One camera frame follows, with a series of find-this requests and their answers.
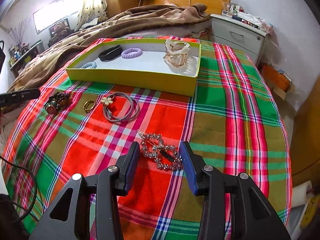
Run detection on rhinestone hair clip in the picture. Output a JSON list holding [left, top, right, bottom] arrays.
[[137, 130, 183, 171]]

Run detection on dark beaded bracelet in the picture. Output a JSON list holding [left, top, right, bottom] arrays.
[[44, 91, 73, 116]]

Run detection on grey hair ties with flower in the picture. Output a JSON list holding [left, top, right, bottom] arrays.
[[100, 91, 141, 124]]

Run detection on red green plaid cloth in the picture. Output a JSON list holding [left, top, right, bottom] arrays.
[[1, 41, 292, 239]]

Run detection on teddy bear picture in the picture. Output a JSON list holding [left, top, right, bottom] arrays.
[[48, 18, 74, 47]]

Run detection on wooden door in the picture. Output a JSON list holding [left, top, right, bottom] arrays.
[[290, 80, 320, 186]]

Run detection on black wristband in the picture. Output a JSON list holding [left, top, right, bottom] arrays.
[[98, 45, 123, 62]]

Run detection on yellow-green shallow box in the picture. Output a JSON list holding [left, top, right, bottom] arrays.
[[66, 36, 201, 96]]

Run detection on spotted curtain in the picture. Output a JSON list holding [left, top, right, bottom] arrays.
[[75, 0, 107, 30]]

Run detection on brown patterned blanket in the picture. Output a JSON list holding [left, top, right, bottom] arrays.
[[7, 3, 210, 93]]

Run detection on translucent beige claw clip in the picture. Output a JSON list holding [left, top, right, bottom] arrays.
[[163, 39, 190, 67]]

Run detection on white bedside drawer cabinet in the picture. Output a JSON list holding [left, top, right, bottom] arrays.
[[210, 14, 270, 66]]

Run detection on clutter on bedside cabinet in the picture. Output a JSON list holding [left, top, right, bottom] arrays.
[[221, 2, 274, 34]]

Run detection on gold ring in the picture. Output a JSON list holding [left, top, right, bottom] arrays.
[[82, 100, 97, 113]]

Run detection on light blue spiral hair tie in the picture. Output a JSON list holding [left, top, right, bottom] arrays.
[[79, 61, 98, 70]]

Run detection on purple spiral hair tie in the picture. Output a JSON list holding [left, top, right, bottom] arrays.
[[120, 47, 144, 60]]

